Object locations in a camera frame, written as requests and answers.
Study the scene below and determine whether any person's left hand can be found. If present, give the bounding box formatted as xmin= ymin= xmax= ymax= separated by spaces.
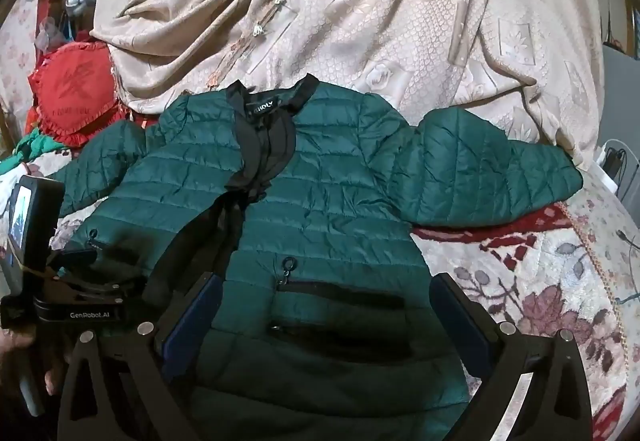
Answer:
xmin=0 ymin=328 xmax=68 ymax=397

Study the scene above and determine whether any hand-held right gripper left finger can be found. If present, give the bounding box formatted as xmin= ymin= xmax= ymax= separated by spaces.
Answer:
xmin=57 ymin=272 xmax=224 ymax=441

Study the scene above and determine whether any white power strip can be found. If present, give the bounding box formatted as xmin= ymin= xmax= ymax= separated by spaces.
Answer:
xmin=597 ymin=140 xmax=632 ymax=182

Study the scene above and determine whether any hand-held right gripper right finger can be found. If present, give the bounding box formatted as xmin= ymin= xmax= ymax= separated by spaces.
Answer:
xmin=431 ymin=272 xmax=593 ymax=441

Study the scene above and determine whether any red heart pillow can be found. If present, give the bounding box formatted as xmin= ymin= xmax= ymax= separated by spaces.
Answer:
xmin=27 ymin=41 xmax=132 ymax=149

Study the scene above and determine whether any pale floral cloth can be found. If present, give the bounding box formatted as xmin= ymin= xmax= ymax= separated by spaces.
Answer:
xmin=0 ymin=0 xmax=47 ymax=134

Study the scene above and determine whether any grey box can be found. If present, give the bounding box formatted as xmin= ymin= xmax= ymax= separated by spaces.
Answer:
xmin=599 ymin=43 xmax=640 ymax=162

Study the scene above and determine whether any green puffer jacket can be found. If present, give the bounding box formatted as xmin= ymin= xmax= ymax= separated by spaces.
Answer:
xmin=50 ymin=73 xmax=585 ymax=441

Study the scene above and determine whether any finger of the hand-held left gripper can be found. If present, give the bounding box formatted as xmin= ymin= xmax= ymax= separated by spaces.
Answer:
xmin=48 ymin=247 xmax=106 ymax=271

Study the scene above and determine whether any beige patterned curtain cloth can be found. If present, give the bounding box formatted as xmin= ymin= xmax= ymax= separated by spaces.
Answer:
xmin=92 ymin=0 xmax=608 ymax=172

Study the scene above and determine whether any green cloth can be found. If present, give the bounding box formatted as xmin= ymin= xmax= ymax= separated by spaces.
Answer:
xmin=12 ymin=126 xmax=67 ymax=162

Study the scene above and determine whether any floral plush blanket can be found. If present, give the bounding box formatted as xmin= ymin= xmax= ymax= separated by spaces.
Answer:
xmin=0 ymin=141 xmax=638 ymax=432

